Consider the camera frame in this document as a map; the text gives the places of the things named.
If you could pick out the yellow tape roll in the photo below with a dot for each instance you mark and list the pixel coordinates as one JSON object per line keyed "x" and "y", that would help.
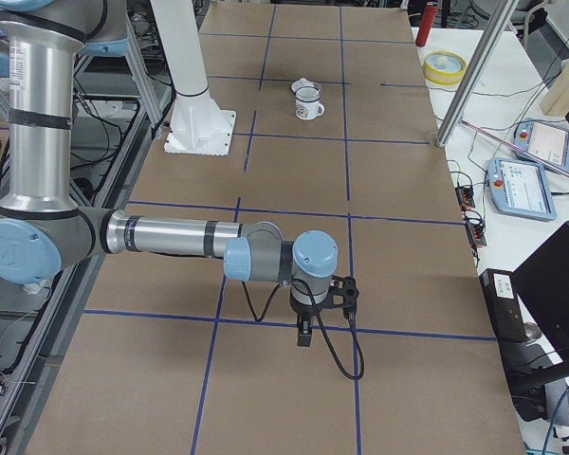
{"x": 444, "y": 68}

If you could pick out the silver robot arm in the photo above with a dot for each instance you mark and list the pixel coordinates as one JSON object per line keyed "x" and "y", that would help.
{"x": 43, "y": 230}

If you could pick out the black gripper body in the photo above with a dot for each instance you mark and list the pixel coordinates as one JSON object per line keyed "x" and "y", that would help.
{"x": 303, "y": 314}

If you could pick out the aluminium frame post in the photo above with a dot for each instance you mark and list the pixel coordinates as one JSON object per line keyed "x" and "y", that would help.
{"x": 487, "y": 43}

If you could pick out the white pedestal column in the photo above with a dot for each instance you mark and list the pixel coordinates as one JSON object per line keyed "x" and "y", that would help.
{"x": 198, "y": 126}

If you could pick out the white enamel mug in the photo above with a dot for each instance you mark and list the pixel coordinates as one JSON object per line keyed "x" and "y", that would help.
{"x": 309, "y": 111}

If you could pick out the black monitor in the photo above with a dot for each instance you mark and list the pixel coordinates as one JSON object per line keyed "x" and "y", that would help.
{"x": 542, "y": 282}

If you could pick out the far blue teach pendant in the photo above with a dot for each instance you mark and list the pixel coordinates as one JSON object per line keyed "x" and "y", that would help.
{"x": 544, "y": 140}

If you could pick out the red cylinder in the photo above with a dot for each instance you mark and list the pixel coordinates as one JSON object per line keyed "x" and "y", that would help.
{"x": 427, "y": 19}

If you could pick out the near blue teach pendant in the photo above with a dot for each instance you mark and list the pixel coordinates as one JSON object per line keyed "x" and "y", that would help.
{"x": 520, "y": 188}

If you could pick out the orange connector block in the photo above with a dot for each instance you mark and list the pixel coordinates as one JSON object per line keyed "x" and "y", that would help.
{"x": 465, "y": 196}
{"x": 476, "y": 233}

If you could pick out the clear glass funnel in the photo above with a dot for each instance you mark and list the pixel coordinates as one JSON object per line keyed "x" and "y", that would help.
{"x": 308, "y": 93}

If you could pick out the wooden beam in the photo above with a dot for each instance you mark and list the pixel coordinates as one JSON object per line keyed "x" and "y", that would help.
{"x": 556, "y": 101}

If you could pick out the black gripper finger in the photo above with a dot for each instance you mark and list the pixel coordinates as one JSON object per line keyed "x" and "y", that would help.
{"x": 304, "y": 335}

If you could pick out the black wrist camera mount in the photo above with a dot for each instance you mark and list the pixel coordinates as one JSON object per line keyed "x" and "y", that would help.
{"x": 343, "y": 294}

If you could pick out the black computer box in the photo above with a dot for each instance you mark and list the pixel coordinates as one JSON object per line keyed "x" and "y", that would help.
{"x": 503, "y": 306}

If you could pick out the blue teach pendant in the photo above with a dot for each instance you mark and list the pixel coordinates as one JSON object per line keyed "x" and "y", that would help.
{"x": 544, "y": 140}
{"x": 520, "y": 188}

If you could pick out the white mug lid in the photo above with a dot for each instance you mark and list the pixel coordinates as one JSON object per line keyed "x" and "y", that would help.
{"x": 300, "y": 83}

